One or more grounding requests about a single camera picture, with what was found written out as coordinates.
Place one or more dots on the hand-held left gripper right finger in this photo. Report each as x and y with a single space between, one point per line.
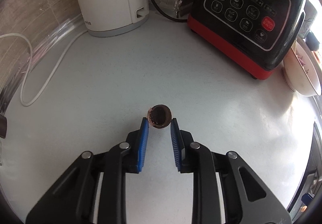
175 146

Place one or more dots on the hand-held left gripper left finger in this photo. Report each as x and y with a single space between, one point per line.
143 146

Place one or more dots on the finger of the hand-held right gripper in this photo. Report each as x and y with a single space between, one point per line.
308 198

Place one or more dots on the dark chestnut shell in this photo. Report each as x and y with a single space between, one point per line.
159 115

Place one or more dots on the stainless steel sink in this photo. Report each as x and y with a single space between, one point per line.
314 163

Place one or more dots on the white bowl with onion peels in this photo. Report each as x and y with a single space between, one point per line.
299 73

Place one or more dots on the silver foil wrapped item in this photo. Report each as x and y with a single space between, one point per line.
181 6

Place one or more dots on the transparent plastic tube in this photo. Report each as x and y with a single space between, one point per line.
50 37

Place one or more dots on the black and red blender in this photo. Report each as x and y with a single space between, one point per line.
246 12

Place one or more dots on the small dark teapot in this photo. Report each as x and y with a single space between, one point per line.
313 40

